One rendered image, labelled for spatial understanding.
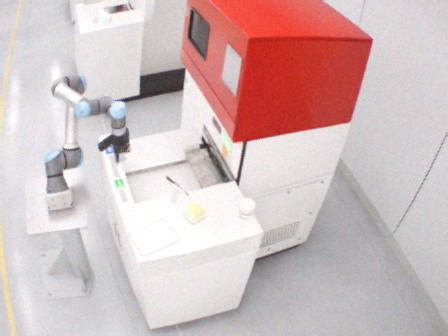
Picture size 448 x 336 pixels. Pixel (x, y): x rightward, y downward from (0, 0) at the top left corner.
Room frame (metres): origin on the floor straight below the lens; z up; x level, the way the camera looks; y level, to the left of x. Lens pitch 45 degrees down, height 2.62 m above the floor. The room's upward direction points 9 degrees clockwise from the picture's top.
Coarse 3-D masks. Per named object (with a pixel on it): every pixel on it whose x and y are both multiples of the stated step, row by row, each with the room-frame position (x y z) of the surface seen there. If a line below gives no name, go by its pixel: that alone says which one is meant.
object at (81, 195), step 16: (64, 176) 1.53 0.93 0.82; (80, 176) 1.56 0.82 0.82; (32, 192) 1.36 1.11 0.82; (80, 192) 1.44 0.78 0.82; (32, 208) 1.24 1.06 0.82; (64, 208) 1.30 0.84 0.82; (80, 208) 1.33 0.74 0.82; (32, 224) 1.13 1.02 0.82; (48, 224) 1.16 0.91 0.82; (64, 224) 1.19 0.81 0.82; (80, 224) 1.22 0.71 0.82
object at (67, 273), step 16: (64, 240) 1.28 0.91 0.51; (80, 240) 1.35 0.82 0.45; (48, 256) 1.39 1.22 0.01; (64, 256) 1.32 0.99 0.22; (80, 256) 1.31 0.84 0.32; (48, 272) 1.24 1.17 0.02; (64, 272) 1.29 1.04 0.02; (80, 272) 1.26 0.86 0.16; (48, 288) 1.10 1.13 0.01; (64, 288) 1.15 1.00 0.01; (80, 288) 1.20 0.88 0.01
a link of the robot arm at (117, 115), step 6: (114, 102) 1.47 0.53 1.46; (120, 102) 1.47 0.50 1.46; (108, 108) 1.46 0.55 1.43; (114, 108) 1.43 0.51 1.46; (120, 108) 1.43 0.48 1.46; (108, 114) 1.44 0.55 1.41; (114, 114) 1.42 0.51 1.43; (120, 114) 1.42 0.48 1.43; (114, 120) 1.41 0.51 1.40; (120, 120) 1.42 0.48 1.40; (114, 126) 1.42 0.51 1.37; (120, 126) 1.42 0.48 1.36
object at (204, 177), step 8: (184, 152) 1.84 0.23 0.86; (200, 152) 1.84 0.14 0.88; (192, 168) 1.73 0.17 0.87; (200, 168) 1.72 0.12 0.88; (208, 168) 1.73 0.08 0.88; (200, 176) 1.66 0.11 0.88; (208, 176) 1.67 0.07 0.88; (200, 184) 1.62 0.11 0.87; (208, 184) 1.62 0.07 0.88; (216, 184) 1.62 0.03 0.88
